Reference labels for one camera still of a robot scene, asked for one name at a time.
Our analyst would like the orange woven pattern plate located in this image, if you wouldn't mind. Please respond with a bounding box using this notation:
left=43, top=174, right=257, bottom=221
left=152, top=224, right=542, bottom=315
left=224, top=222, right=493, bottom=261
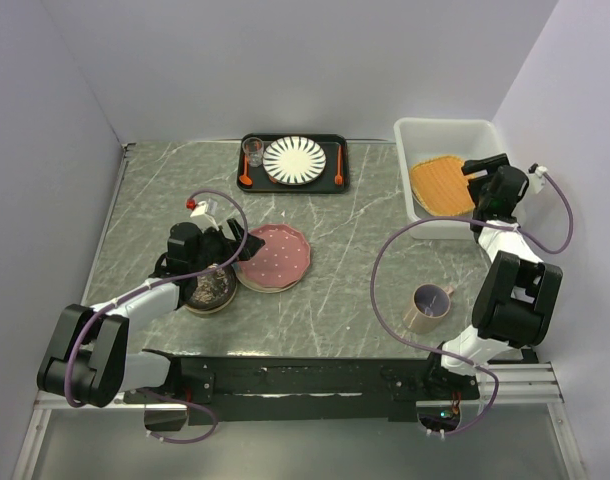
left=409, top=155, right=474, bottom=216

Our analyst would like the striped white blue plate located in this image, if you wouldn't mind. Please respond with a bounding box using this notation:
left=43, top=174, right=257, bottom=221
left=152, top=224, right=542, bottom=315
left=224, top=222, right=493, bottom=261
left=263, top=136, right=327, bottom=186

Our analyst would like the dark metallic bowl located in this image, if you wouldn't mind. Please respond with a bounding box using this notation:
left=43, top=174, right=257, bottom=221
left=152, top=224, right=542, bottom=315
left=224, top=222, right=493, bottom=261
left=184, top=266, right=238, bottom=315

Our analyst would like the pink polka dot plate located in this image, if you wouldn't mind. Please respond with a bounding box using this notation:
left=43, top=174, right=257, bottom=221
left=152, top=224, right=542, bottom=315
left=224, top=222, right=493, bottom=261
left=235, top=224, right=311, bottom=287

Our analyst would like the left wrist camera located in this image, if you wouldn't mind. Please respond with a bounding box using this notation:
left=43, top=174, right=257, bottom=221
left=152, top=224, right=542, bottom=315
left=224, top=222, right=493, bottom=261
left=186, top=198, right=219, bottom=230

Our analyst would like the black serving tray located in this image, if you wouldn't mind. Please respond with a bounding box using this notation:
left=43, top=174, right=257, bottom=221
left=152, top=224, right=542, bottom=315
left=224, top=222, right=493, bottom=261
left=236, top=133, right=350, bottom=195

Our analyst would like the white plastic bin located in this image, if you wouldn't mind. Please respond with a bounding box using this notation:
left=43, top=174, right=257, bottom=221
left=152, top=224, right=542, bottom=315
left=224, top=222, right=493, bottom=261
left=394, top=117, right=505, bottom=240

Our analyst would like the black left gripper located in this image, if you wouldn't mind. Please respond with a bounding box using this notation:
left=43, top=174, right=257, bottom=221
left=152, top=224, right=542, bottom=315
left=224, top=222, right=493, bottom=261
left=190, top=218, right=265, bottom=273

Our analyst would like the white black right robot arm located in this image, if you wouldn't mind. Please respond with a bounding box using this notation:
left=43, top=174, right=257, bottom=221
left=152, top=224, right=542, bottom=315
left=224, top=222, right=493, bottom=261
left=422, top=154, right=563, bottom=398

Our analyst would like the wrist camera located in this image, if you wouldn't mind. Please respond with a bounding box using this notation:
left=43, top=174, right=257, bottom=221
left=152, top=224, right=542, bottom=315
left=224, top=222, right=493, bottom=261
left=527, top=163, right=548, bottom=195
left=186, top=198, right=219, bottom=230

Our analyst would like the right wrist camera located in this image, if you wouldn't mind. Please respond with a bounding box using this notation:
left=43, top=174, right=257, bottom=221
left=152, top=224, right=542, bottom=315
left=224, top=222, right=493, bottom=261
left=527, top=163, right=548, bottom=195

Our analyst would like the pink beige mug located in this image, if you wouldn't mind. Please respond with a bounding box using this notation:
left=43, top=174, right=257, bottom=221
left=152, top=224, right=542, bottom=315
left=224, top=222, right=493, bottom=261
left=403, top=284, right=454, bottom=335

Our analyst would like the blue grey plate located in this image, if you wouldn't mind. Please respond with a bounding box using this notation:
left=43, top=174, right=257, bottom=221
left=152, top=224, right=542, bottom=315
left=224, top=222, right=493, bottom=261
left=236, top=272, right=297, bottom=294

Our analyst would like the orange spoon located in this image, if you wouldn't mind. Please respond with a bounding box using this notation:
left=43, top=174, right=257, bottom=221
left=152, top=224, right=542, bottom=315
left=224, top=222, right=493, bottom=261
left=239, top=155, right=253, bottom=187

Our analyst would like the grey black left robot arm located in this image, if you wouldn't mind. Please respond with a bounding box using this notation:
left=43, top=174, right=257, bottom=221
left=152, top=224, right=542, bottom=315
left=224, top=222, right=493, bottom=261
left=37, top=219, right=265, bottom=408

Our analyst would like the clear drinking glass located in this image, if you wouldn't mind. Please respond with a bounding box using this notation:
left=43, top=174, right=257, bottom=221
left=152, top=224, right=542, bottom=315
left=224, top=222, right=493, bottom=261
left=241, top=136, right=264, bottom=168

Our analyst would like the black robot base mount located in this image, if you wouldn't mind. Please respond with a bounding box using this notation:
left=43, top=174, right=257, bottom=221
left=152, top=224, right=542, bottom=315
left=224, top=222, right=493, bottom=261
left=125, top=356, right=480, bottom=422

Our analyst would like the orange fork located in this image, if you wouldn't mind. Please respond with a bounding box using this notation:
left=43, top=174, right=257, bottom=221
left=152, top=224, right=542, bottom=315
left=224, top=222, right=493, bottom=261
left=334, top=145, right=344, bottom=186

